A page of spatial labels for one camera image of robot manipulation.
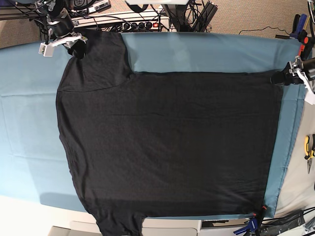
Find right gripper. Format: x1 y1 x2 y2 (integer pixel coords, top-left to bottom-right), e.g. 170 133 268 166
46 17 87 59

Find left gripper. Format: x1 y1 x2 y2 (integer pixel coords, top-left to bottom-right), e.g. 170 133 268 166
270 56 315 93

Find black T-shirt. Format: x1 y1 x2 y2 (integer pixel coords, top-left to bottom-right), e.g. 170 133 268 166
56 29 284 236

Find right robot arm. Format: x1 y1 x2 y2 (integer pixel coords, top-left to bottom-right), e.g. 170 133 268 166
35 0 87 59

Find orange black clamp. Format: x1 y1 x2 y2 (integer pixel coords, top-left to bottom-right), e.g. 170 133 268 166
297 29 315 60

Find blue clamp top right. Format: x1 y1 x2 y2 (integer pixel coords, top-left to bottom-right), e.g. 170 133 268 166
289 14 308 38

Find blue clamp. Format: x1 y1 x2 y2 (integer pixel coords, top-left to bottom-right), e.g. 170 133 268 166
233 205 267 236
289 14 308 38

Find white power strip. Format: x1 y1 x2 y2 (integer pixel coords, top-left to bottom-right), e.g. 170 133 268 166
71 15 174 32

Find teal table cloth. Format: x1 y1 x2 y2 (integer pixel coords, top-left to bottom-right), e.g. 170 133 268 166
0 33 300 211

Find black bag bottom right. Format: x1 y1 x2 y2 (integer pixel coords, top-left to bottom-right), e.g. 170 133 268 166
259 210 305 236

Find blue clamp bottom right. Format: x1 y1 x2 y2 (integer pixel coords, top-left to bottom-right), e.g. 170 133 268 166
233 205 267 236

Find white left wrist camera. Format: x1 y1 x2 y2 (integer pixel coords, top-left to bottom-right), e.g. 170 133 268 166
304 85 315 105

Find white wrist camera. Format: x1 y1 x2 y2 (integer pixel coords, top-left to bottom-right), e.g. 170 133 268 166
304 85 315 105
38 43 54 57

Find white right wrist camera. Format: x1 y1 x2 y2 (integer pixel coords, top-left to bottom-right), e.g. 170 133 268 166
38 43 54 57

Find yellow handled pliers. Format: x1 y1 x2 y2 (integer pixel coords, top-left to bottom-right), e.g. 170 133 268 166
304 134 315 174

